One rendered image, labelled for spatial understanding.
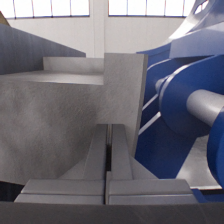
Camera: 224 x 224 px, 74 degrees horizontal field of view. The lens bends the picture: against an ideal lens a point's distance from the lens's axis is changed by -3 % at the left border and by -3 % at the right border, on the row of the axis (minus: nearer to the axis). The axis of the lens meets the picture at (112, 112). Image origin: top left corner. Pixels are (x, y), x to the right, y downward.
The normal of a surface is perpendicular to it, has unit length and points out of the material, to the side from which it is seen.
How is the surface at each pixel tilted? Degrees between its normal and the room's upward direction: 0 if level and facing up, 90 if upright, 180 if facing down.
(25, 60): 93
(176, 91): 90
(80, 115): 90
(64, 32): 90
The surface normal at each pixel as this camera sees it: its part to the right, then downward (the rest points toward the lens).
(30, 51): 1.00, 0.01
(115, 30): 0.01, 0.30
